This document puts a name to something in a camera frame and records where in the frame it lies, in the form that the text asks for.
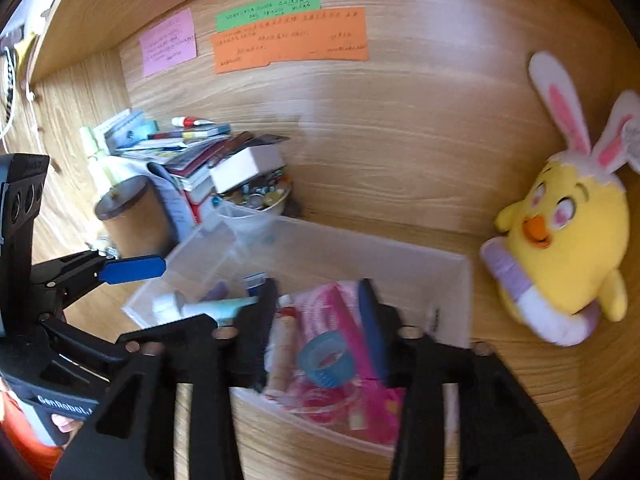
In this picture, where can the blue tape roll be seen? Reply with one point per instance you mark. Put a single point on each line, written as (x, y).
(325, 360)

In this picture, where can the pink packet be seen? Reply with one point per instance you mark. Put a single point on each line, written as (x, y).
(340, 310)

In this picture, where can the person's left forearm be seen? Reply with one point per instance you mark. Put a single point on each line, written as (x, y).
(22, 435)

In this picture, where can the cream tube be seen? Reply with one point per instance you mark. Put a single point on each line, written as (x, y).
(282, 350)

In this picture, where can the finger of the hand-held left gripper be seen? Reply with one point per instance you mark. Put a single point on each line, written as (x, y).
(85, 347)
(132, 270)

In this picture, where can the person's left hand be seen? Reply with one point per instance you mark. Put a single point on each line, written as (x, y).
(69, 424)

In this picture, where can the brown cylindrical container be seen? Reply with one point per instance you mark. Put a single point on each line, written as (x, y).
(135, 220)

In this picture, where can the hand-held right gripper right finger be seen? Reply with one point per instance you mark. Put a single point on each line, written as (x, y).
(372, 330)

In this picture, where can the orange sticky note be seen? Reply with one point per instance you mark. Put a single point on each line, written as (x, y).
(290, 40)

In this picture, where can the red white glue tube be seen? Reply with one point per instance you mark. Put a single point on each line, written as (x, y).
(192, 121)

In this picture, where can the pale green bottle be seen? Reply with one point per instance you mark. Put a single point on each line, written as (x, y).
(97, 155)

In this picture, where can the white blue small packet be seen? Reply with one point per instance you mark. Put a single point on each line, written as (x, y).
(255, 284)

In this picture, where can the yellow chick plush toy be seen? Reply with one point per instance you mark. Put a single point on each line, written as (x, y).
(565, 240)

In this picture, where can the white roll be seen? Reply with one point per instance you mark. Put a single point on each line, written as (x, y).
(167, 305)

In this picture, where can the small metal object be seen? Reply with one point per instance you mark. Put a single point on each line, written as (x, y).
(102, 250)

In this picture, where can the white cardboard box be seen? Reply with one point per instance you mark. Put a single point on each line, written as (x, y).
(245, 167)

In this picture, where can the stack of books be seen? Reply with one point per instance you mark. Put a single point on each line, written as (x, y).
(195, 162)

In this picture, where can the bowl of small trinkets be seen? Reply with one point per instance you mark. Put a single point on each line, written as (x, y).
(255, 199)

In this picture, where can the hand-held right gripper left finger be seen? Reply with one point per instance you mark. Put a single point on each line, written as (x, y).
(260, 330)

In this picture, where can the green sticky note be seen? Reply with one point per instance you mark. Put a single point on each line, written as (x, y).
(267, 10)

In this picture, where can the clear plastic storage box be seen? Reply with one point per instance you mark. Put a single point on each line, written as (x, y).
(350, 255)

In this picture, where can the pink sticky note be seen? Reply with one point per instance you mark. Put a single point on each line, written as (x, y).
(167, 42)

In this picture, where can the white printed paper sheet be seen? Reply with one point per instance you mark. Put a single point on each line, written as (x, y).
(172, 205)

